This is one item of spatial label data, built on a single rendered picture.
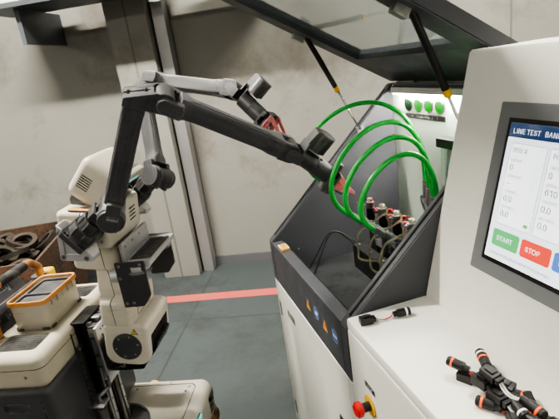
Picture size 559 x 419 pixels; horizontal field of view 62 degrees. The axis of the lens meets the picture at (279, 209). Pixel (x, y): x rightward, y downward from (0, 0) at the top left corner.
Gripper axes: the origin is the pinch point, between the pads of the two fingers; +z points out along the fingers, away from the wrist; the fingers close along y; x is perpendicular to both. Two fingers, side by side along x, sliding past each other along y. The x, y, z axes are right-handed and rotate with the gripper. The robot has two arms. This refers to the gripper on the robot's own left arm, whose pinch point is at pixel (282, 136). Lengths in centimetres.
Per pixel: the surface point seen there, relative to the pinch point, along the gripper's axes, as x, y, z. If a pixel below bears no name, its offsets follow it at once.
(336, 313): 16, -34, 52
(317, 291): 20, -23, 44
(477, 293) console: -14, -43, 68
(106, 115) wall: 120, 158, -170
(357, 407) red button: 23, -48, 69
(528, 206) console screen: -34, -52, 61
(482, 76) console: -47, -38, 37
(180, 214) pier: 139, 170, -74
